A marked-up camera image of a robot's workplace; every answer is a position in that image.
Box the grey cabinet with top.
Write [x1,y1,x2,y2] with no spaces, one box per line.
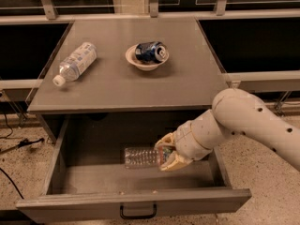
[28,18,228,115]

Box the black cable on floor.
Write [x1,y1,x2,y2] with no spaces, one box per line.
[0,110,46,201]

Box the crushed blue soda can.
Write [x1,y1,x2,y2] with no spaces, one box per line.
[135,41,167,63]

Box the white labelled water bottle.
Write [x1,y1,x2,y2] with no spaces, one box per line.
[52,42,97,86]

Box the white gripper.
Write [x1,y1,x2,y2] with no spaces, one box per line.
[155,121,212,172]

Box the white ceramic bowl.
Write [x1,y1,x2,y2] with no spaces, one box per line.
[126,45,169,71]

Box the metal railing frame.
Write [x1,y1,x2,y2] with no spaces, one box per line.
[1,0,300,104]

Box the black drawer handle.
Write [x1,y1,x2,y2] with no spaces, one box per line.
[119,204,158,220]

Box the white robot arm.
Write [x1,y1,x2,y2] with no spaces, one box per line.
[155,88,300,172]

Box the clear water bottle red label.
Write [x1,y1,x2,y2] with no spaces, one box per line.
[124,147,173,169]

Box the grey open top drawer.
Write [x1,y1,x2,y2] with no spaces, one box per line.
[17,111,251,223]

